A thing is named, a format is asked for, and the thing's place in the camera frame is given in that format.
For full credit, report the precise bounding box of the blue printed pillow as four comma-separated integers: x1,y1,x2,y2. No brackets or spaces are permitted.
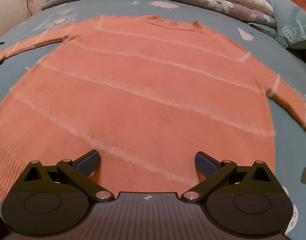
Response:
248,0,306,50

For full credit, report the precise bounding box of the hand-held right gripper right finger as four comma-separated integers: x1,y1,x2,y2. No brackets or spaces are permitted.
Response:
182,151,278,202

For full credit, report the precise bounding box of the blue floral bed sheet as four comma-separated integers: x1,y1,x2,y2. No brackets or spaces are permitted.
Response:
0,0,306,240

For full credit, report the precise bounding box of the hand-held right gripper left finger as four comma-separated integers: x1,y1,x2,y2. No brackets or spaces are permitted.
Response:
23,149,115,202

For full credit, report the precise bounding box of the pink striped knit sweater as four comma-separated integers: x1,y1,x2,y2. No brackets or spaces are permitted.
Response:
0,15,306,204

